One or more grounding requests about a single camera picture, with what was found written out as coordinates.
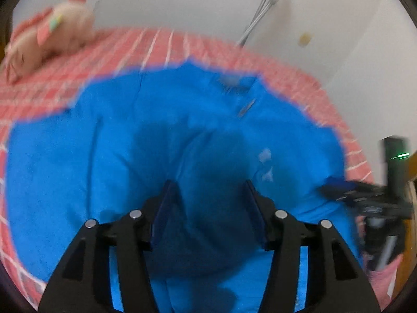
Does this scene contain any grey wall hose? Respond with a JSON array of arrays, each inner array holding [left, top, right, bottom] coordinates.
[[237, 0, 294, 47]]

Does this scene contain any blue garment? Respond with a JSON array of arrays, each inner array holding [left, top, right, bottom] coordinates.
[[6, 59, 363, 313]]

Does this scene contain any wooden door frame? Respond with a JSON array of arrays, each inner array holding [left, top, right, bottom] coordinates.
[[404, 150, 417, 217]]

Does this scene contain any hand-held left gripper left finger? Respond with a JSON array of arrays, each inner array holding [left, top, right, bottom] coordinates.
[[38, 179, 181, 313]]

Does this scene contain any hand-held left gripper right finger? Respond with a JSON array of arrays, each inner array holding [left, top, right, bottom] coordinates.
[[244, 179, 381, 313]]

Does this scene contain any red plaid bed sheet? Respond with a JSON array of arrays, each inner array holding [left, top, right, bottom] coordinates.
[[0, 28, 375, 304]]

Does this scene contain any person's right forearm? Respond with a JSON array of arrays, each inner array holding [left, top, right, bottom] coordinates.
[[364, 254, 405, 305]]

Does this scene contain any pink plush toy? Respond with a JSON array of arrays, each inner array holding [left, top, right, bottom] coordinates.
[[3, 0, 97, 84]]

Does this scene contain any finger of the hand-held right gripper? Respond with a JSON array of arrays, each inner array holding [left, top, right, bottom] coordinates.
[[317, 185, 367, 207], [325, 176, 387, 193]]

